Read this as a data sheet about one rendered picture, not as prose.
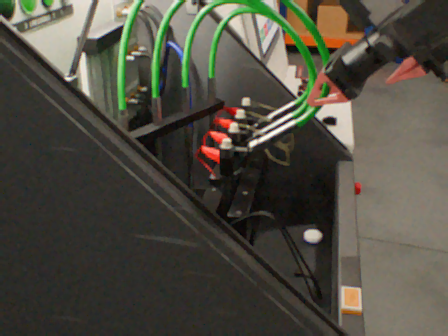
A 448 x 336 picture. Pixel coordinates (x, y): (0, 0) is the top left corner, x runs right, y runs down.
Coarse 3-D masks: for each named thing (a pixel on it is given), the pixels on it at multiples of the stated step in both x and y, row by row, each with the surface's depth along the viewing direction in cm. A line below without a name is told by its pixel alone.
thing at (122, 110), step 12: (144, 0) 87; (288, 0) 82; (132, 12) 88; (300, 12) 83; (132, 24) 89; (312, 24) 83; (312, 36) 84; (120, 48) 92; (324, 48) 85; (120, 60) 92; (324, 60) 85; (120, 72) 93; (120, 84) 95; (324, 84) 87; (120, 96) 96; (324, 96) 88; (120, 108) 97; (312, 108) 90; (300, 120) 91
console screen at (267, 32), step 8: (264, 0) 154; (272, 0) 170; (256, 16) 137; (256, 24) 136; (264, 24) 148; (272, 24) 163; (256, 32) 135; (264, 32) 146; (272, 32) 161; (264, 40) 145; (272, 40) 159; (264, 48) 143; (272, 48) 158; (264, 56) 141; (264, 64) 140
